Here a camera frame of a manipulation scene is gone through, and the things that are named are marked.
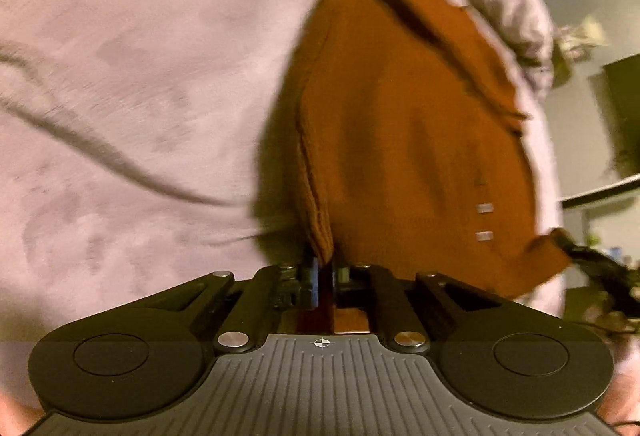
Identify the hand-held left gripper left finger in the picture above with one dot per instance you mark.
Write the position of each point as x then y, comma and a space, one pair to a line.
260, 296

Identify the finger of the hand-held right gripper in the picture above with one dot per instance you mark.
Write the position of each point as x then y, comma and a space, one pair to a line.
580, 253

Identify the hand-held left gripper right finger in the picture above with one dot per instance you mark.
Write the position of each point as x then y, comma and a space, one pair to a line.
385, 296

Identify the brown knit cardigan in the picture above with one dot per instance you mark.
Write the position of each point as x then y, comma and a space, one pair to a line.
400, 140

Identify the white shelf board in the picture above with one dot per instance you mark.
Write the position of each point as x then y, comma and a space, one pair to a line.
600, 193

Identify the dark flat screen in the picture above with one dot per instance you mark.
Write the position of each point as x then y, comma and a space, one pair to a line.
624, 110

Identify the pale flower decoration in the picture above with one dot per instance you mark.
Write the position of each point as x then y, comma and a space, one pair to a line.
580, 40

